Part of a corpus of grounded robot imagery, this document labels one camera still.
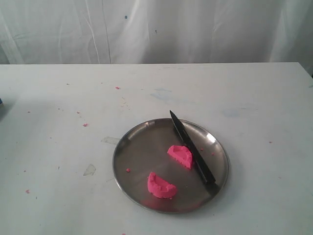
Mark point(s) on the clear tape piece upper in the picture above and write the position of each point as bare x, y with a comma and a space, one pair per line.
110, 140

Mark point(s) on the white backdrop curtain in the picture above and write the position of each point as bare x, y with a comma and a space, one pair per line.
156, 31

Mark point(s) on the black knife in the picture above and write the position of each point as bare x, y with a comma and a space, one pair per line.
203, 170

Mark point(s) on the clear tape piece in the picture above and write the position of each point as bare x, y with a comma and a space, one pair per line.
90, 170
110, 140

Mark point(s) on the round steel plate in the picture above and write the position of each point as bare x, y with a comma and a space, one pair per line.
143, 150

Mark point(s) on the pink dough half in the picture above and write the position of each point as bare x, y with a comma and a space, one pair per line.
182, 155

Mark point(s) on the clear tape piece lower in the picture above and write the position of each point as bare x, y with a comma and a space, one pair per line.
90, 170

